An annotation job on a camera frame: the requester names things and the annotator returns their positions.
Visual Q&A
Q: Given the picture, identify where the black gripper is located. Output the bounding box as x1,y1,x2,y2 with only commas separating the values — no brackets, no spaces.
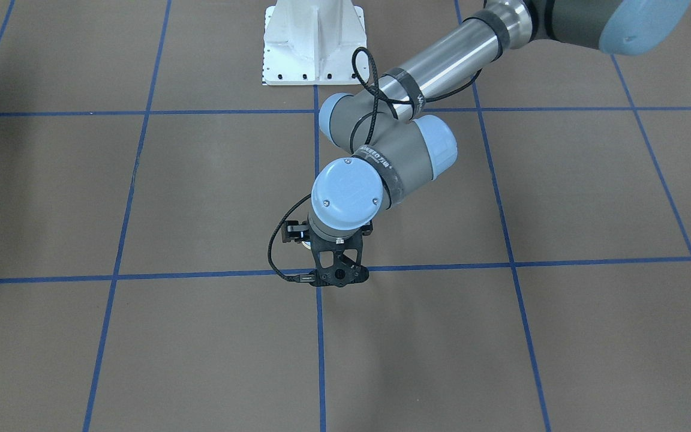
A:
281,220,311,245

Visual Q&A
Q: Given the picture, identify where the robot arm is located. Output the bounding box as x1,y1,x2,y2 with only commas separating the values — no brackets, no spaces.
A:
278,1,689,244

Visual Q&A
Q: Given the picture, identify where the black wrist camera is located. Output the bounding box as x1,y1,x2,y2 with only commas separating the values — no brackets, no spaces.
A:
299,230,370,287

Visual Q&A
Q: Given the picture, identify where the white camera pillar with base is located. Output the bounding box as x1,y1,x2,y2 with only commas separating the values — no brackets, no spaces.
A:
262,1,367,86

